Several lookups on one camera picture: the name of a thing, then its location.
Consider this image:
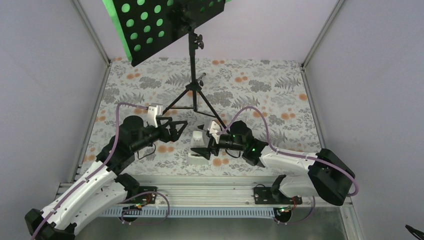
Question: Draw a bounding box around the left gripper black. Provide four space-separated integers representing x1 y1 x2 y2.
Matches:
131 116 187 153

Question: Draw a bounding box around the white metronome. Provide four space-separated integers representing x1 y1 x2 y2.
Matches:
187 131 210 167

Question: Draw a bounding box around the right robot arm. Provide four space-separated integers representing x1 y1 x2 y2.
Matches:
190 120 355 206

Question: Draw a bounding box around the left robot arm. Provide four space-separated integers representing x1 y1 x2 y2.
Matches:
24 115 188 240

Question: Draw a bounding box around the floral patterned table mat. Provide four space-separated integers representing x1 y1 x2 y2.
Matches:
81 58 321 177

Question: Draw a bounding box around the black perforated music stand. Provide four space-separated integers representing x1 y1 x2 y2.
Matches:
112 0 238 133

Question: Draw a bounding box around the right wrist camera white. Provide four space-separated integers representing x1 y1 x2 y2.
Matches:
206 120 222 136

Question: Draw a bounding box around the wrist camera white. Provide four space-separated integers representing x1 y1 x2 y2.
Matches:
206 120 222 136
146 103 163 128

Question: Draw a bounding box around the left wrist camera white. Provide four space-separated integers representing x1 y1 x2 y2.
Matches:
146 103 163 128

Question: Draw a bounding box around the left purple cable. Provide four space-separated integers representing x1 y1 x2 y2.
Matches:
29 101 151 240

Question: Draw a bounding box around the purple cable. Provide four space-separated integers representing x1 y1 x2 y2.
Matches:
215 105 361 198
29 101 151 240

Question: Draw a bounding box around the aluminium rail frame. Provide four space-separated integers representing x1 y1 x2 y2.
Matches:
39 174 365 240

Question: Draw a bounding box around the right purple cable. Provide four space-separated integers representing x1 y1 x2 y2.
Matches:
215 105 361 198

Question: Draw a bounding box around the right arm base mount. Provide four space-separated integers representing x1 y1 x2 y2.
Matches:
253 184 303 224

